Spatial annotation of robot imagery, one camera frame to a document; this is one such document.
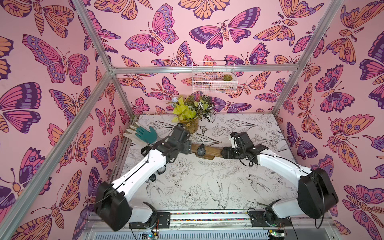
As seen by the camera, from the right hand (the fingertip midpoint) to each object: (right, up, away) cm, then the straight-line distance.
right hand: (226, 151), depth 88 cm
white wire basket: (-6, +47, +8) cm, 48 cm away
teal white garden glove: (-51, +8, +21) cm, 56 cm away
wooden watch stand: (-9, -1, +2) cm, 9 cm away
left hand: (-23, +6, -5) cm, 24 cm away
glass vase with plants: (-22, +26, +9) cm, 35 cm away
